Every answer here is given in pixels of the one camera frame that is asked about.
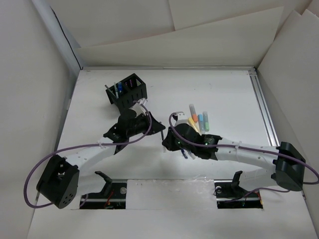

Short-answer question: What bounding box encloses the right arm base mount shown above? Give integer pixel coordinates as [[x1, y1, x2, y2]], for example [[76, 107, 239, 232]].
[[213, 171, 263, 209]]

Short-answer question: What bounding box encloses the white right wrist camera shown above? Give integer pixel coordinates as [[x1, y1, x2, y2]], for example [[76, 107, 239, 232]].
[[172, 112, 188, 126]]

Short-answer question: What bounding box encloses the blue cap highlighter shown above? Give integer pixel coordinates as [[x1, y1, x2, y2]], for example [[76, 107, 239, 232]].
[[197, 114, 205, 133]]

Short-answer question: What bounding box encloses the orange cap highlighter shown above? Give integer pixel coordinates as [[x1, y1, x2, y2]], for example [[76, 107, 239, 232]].
[[189, 104, 198, 123]]

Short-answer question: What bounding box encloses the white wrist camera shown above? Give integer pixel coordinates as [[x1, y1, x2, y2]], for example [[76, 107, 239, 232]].
[[130, 98, 148, 116], [172, 112, 188, 126]]

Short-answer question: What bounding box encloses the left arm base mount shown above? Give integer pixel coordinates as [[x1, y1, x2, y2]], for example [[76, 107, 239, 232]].
[[78, 171, 128, 210]]

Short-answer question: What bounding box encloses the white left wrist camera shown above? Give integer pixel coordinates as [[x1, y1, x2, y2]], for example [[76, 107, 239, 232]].
[[130, 98, 148, 116]]

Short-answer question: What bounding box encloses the black slotted organizer box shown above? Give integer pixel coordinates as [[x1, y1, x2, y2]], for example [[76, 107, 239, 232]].
[[106, 73, 148, 113]]

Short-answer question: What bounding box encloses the blue grip gel pen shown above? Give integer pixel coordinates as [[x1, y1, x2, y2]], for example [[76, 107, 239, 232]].
[[180, 149, 188, 159]]

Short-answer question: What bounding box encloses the green cap highlighter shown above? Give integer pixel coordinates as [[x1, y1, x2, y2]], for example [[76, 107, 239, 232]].
[[203, 111, 210, 132]]

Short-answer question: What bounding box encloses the thin green white pen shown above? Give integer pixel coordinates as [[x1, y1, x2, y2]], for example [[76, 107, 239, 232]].
[[114, 82, 119, 99]]

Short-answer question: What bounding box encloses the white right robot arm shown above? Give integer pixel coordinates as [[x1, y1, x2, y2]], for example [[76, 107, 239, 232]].
[[162, 123, 305, 196]]

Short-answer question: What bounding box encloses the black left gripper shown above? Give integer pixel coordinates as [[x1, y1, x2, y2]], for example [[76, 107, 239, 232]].
[[127, 111, 164, 137]]

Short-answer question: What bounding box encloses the yellow highlighter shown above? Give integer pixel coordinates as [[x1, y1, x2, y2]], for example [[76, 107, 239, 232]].
[[187, 117, 200, 133]]

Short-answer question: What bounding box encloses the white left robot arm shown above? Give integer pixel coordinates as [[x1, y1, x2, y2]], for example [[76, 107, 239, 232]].
[[36, 109, 165, 209]]

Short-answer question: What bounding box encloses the black marker pen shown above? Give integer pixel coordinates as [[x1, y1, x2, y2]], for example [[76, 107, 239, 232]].
[[105, 85, 118, 99]]

